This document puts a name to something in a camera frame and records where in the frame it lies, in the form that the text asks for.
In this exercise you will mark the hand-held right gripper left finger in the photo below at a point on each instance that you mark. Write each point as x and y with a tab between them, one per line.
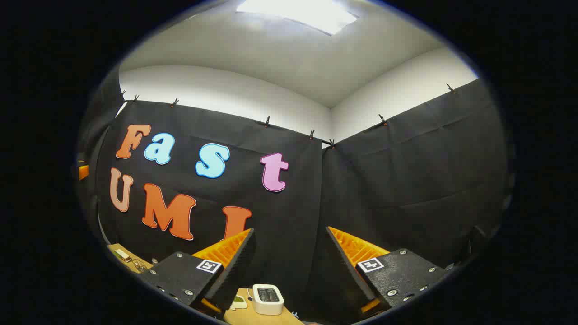
237	271

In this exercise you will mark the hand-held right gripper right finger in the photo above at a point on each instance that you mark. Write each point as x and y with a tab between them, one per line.
350	275

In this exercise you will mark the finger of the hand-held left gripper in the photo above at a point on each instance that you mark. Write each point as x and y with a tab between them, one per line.
83	172

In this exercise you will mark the white toaster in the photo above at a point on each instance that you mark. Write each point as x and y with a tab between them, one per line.
267	304

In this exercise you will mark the sandwich with lettuce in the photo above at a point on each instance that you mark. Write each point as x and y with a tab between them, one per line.
122	256

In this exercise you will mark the black backdrop cloth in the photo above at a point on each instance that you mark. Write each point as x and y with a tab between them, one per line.
406	180

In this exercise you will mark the row of black clips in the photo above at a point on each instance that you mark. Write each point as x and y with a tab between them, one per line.
267	121

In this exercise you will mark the ceiling light panel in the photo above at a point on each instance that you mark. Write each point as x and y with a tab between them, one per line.
298	13

